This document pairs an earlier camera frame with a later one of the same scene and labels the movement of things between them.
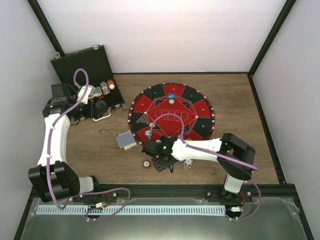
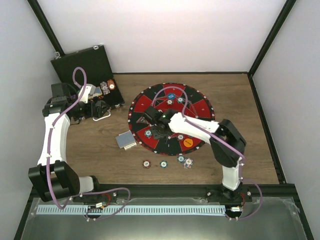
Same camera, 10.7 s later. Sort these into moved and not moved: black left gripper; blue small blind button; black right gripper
Moved: black right gripper
Not moved: blue small blind button; black left gripper
